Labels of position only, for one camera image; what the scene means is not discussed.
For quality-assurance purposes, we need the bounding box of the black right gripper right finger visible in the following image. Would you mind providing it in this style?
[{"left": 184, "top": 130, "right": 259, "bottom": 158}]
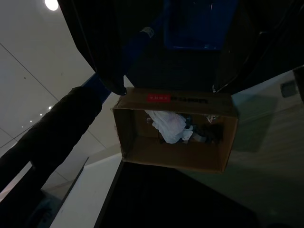
[{"left": 213, "top": 0, "right": 304, "bottom": 93}]

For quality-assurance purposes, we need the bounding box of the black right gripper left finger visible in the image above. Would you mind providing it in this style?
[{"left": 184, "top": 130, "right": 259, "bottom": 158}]
[{"left": 58, "top": 0, "right": 152, "bottom": 95}]

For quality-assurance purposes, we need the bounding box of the black crumpled trash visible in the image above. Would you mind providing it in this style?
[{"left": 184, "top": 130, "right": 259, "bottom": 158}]
[{"left": 190, "top": 114, "right": 225, "bottom": 144}]

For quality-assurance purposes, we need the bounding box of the brown cardboard box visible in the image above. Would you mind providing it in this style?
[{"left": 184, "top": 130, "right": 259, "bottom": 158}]
[{"left": 112, "top": 87, "right": 239, "bottom": 175}]

